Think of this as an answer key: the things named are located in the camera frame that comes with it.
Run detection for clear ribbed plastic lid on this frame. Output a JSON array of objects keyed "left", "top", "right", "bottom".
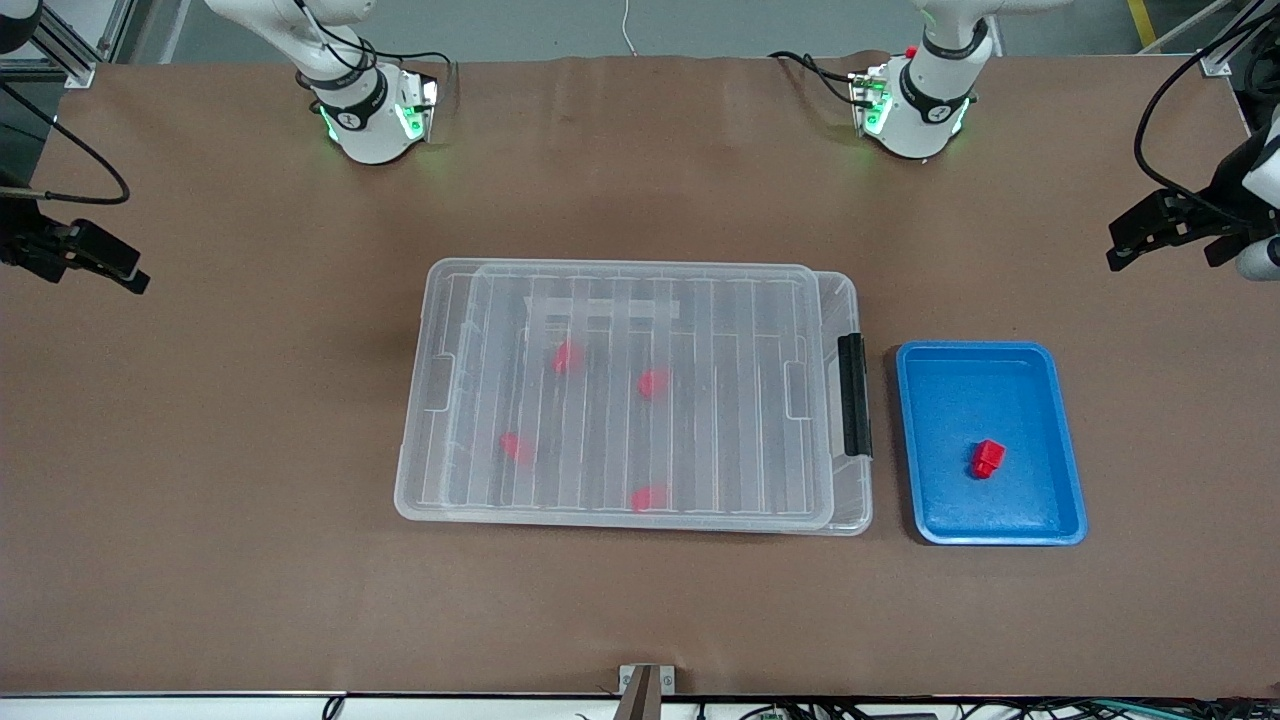
[{"left": 395, "top": 258, "right": 837, "bottom": 532}]

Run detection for clear plastic storage box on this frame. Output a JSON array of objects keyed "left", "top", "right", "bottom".
[{"left": 472, "top": 262, "right": 874, "bottom": 537}]

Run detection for blue plastic tray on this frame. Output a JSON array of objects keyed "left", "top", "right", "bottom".
[{"left": 895, "top": 340, "right": 1089, "bottom": 547}]

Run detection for brown table cover sheet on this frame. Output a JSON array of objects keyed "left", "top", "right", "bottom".
[{"left": 0, "top": 55, "right": 1280, "bottom": 698}]

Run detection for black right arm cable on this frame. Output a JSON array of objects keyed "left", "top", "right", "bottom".
[{"left": 0, "top": 82, "right": 133, "bottom": 206}]

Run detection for black box latch handle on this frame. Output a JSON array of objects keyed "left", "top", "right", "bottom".
[{"left": 836, "top": 333, "right": 873, "bottom": 459}]

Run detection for black left base cable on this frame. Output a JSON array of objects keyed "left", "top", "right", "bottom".
[{"left": 768, "top": 50, "right": 866, "bottom": 106}]

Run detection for brown camera mount post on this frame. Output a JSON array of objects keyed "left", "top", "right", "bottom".
[{"left": 620, "top": 666, "right": 663, "bottom": 720}]

